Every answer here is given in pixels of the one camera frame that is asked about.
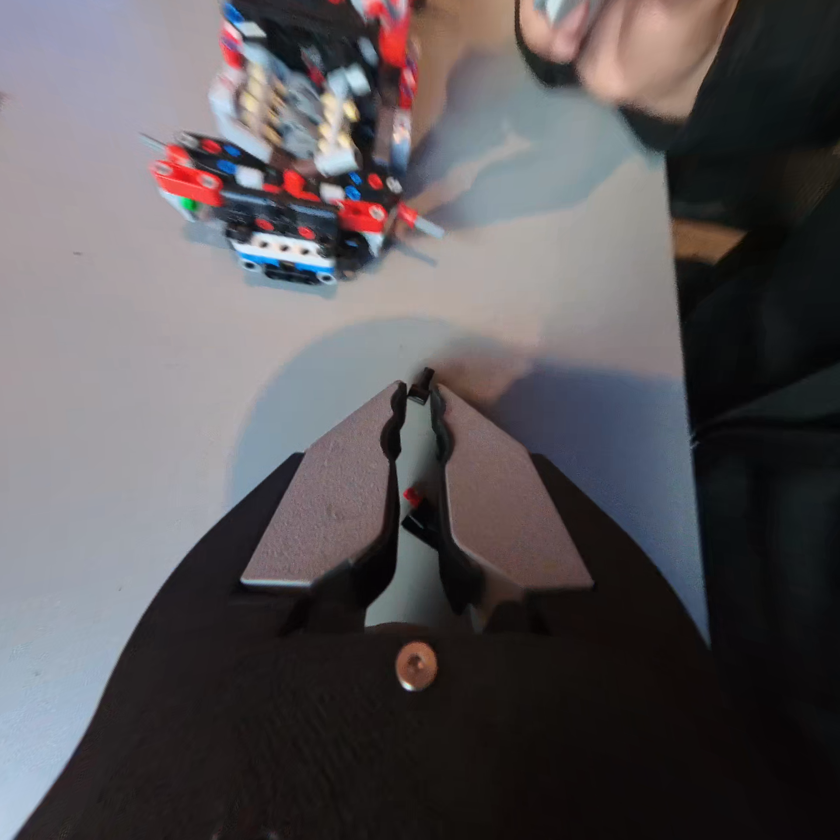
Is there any black hinged brick piece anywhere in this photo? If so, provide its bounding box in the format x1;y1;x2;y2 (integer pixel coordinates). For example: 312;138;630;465
402;504;441;549

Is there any person's right forearm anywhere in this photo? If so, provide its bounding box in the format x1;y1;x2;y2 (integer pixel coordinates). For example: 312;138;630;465
617;0;840;217

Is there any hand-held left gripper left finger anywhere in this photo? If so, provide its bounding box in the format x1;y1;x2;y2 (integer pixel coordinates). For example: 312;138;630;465
239;381;409;614

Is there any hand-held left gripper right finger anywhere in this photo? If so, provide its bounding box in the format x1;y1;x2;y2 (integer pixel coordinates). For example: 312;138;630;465
430;382;596;614

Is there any person's right hand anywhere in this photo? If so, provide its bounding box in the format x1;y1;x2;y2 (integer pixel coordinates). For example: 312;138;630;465
532;0;740;122

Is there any toy brick car model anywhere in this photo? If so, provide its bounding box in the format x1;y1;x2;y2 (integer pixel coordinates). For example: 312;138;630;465
140;0;448;290

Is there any grey desk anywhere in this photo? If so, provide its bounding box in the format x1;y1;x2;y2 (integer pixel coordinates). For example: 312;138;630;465
0;0;713;840

